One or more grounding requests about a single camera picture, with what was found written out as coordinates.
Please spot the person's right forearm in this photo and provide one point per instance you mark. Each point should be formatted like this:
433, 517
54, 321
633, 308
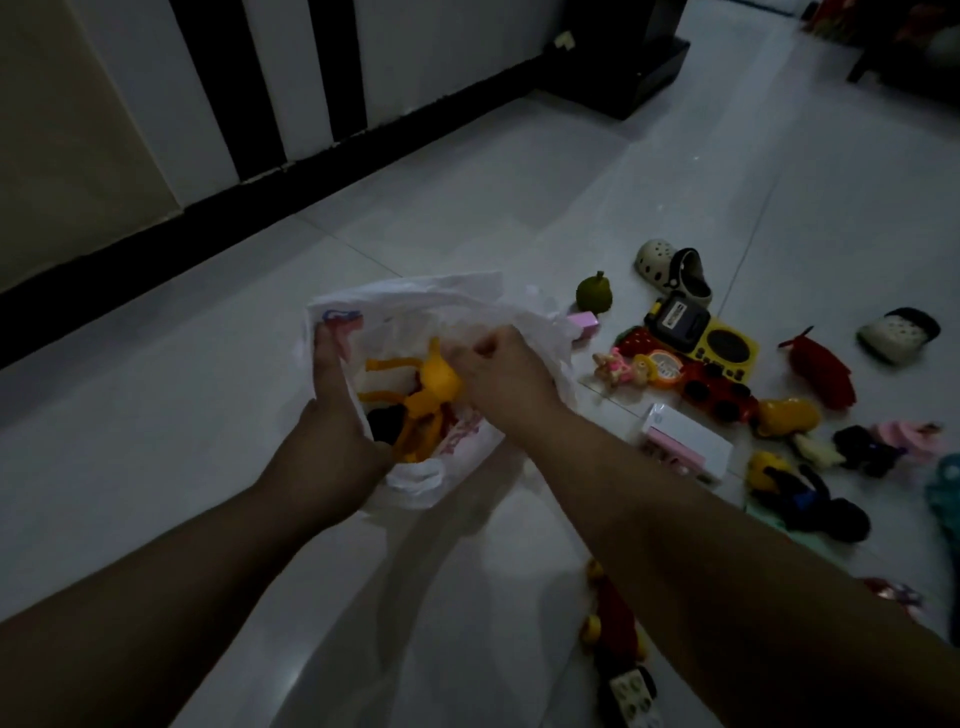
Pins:
735, 600

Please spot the black cabinet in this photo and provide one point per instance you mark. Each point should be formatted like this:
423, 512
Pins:
615, 60

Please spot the person's right hand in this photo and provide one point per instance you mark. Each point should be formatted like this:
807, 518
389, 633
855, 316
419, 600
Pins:
510, 382

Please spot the yellow gourd toy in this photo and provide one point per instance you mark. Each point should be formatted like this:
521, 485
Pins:
787, 416

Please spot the red box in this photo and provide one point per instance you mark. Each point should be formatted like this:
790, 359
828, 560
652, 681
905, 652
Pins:
829, 16

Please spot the person's left forearm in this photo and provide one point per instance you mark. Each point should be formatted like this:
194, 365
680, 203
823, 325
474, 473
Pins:
150, 615

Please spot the white plastic bag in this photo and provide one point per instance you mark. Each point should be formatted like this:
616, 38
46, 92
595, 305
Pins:
420, 307

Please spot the teal perforated catch cup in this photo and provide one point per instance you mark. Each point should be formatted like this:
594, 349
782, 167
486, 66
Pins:
949, 502

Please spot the small white wall plug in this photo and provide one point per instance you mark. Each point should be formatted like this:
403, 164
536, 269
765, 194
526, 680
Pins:
565, 41

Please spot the pink cupcake toy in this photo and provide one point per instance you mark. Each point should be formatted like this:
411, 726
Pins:
911, 436

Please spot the black yellow device toy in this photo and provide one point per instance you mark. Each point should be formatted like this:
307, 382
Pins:
675, 319

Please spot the yellow stretchy figure toy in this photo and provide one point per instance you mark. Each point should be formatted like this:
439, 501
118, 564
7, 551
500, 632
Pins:
427, 397

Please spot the red ladybug toy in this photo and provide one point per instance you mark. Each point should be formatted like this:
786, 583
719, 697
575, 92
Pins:
720, 394

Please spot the cream clog shoe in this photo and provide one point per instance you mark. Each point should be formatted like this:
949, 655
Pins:
656, 262
896, 337

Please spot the person's left hand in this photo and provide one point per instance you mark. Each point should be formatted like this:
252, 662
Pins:
322, 457

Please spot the yellow music player toy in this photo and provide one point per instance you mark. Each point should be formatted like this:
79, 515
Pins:
731, 352

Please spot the red plush toy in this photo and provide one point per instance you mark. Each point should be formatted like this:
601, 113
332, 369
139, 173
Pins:
821, 371

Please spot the dark wooden table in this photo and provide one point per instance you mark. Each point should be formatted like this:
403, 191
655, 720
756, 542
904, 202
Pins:
915, 52

